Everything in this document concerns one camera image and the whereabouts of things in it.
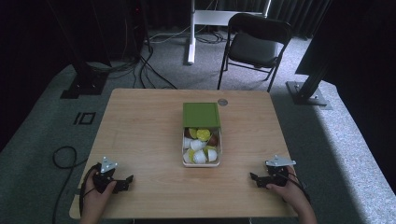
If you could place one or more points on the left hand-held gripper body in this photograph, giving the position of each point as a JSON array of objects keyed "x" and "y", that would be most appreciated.
[{"x": 105, "y": 174}]

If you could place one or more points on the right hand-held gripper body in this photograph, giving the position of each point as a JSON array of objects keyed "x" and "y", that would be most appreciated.
[{"x": 277, "y": 174}]

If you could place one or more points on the green box lid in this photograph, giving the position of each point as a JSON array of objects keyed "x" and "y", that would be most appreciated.
[{"x": 201, "y": 114}]

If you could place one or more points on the person's right hand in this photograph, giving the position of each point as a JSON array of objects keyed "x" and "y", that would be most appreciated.
[{"x": 291, "y": 193}]

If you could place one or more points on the person's left hand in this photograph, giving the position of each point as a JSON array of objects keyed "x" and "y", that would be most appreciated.
[{"x": 95, "y": 199}]

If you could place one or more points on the pile of coffee capsules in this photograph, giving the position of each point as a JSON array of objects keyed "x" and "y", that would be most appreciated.
[{"x": 199, "y": 146}]

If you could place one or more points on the grey round table grommet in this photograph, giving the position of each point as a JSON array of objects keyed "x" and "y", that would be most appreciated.
[{"x": 222, "y": 102}]

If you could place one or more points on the black metal stand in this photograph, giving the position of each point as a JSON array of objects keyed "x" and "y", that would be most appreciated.
[
  {"x": 308, "y": 93},
  {"x": 85, "y": 84}
]

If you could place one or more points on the black folding chair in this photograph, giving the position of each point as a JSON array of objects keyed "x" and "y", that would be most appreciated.
[{"x": 255, "y": 46}]

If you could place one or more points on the dark curtain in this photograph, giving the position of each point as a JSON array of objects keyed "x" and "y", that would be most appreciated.
[{"x": 299, "y": 15}]

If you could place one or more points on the white desk frame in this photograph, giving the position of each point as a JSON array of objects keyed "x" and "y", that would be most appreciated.
[{"x": 199, "y": 17}]

